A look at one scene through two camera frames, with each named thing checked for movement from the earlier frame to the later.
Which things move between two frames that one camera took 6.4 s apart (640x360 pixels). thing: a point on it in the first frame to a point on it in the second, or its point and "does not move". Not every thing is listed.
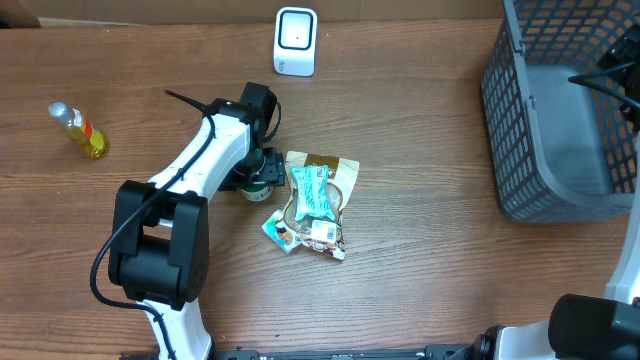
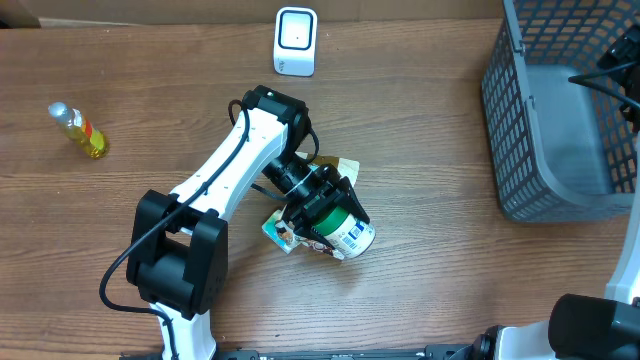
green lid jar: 257,193 to 349,236
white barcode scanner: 295,41 does not move
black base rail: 414,352 does not move
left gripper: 273,174 to 303,211
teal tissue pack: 280,234 does not move
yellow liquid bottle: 79,128 does not move
